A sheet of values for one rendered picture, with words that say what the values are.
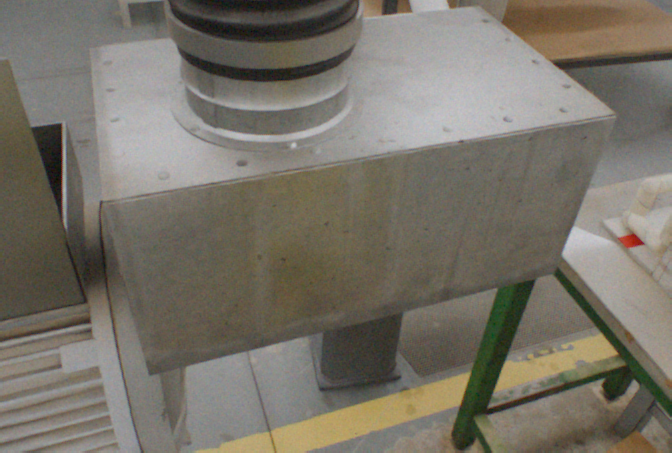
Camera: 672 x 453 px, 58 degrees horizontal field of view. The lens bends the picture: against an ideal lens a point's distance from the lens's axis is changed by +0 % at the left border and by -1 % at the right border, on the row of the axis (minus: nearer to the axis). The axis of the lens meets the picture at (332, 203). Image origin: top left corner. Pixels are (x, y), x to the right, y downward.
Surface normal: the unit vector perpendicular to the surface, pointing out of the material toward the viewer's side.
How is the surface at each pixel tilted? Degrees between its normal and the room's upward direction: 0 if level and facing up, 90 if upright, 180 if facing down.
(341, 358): 90
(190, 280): 90
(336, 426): 0
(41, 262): 90
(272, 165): 0
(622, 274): 0
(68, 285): 90
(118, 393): 59
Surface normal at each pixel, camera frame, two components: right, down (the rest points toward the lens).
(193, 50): -0.59, 0.50
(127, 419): 0.32, 0.33
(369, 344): 0.19, 0.64
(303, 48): 0.41, 0.60
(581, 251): 0.04, -0.76
